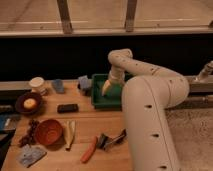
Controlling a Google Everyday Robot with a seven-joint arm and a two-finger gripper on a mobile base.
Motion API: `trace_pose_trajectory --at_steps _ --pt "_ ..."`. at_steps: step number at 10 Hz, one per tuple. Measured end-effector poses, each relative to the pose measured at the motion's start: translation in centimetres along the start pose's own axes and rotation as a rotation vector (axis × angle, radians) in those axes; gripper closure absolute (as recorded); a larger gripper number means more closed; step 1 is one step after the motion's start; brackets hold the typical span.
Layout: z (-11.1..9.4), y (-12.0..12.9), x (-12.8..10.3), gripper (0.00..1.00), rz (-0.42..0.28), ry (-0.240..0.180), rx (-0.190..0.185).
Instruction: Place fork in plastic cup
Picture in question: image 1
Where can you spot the bunch of dark grapes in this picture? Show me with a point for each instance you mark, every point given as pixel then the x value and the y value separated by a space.
pixel 28 138

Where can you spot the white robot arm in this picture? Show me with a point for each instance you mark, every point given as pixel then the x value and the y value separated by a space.
pixel 147 91

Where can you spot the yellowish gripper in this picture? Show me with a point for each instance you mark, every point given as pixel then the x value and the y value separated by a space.
pixel 106 86

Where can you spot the yellow round fruit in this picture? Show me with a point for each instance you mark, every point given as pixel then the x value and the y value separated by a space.
pixel 30 103

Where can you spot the green plastic bin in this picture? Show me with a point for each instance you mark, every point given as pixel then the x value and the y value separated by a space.
pixel 112 100

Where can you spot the orange carrot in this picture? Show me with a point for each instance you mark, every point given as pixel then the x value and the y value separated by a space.
pixel 89 152

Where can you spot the blue grey cloth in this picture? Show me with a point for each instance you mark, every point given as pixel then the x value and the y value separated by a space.
pixel 30 155

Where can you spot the white plastic cup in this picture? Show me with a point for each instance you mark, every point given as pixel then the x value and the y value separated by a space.
pixel 38 85

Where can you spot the black rectangular block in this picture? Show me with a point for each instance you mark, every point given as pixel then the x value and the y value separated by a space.
pixel 66 108

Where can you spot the orange bowl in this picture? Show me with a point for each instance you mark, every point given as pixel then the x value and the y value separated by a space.
pixel 48 132

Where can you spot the dark bowl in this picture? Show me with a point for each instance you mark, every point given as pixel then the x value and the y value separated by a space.
pixel 19 103

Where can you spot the blue grey box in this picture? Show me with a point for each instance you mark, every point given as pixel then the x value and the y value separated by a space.
pixel 84 83

